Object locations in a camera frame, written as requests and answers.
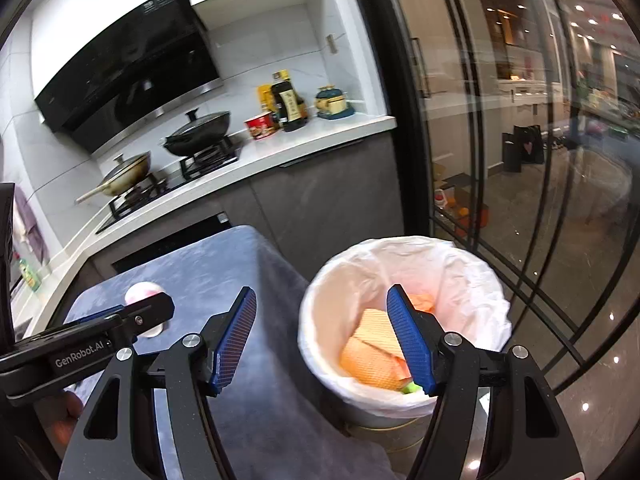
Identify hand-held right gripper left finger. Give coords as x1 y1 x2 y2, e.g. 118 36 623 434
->
60 286 258 480

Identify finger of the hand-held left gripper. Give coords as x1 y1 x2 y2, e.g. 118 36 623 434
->
107 291 176 346

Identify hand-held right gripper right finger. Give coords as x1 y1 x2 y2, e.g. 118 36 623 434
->
386 284 586 480

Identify pink and white cup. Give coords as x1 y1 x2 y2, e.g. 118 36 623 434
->
124 281 166 338

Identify trash bin with white bag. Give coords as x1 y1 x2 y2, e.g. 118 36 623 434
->
297 235 512 411

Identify white bin with gold base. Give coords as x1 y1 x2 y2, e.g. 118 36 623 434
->
310 350 443 456

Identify person's left hand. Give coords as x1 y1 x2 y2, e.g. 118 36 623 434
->
45 390 85 456

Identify black built-in oven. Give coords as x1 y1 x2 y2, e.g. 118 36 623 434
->
111 212 233 273

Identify green bottle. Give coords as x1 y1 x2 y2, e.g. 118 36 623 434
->
17 255 43 293

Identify purple hanging cloth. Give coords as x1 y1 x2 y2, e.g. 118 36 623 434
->
12 187 51 266

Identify clear plastic oil jug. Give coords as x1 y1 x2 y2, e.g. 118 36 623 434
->
433 187 458 221

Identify brass frying pan with lid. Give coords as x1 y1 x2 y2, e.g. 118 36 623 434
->
75 151 153 205

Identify orange cardboard box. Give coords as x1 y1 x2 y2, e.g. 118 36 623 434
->
457 200 490 233

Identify black gas stove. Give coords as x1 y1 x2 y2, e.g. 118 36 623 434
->
95 132 246 235

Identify brown cardboard box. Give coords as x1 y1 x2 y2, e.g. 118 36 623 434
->
432 162 473 201

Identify grey kitchen cabinet white counter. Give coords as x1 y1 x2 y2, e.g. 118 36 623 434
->
10 115 406 341

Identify black wok with lid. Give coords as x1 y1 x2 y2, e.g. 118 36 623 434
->
161 107 233 157

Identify red instant noodle cup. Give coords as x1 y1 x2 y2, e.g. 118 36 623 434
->
244 111 280 141

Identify black paper bag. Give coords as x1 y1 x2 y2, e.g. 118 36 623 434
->
502 132 526 173
514 124 546 163

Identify black range hood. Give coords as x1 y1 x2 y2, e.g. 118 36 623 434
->
32 0 224 155

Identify dark soy sauce bottle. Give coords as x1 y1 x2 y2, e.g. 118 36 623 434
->
271 72 308 133

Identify yellow bottle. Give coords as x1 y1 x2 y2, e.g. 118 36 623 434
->
257 70 291 113

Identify blue and cream condiment jars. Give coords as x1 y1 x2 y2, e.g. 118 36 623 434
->
315 85 356 121

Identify white display counter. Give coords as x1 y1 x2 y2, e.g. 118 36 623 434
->
497 77 566 106

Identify black framed glass sliding door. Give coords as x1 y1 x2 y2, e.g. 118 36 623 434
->
345 0 640 401

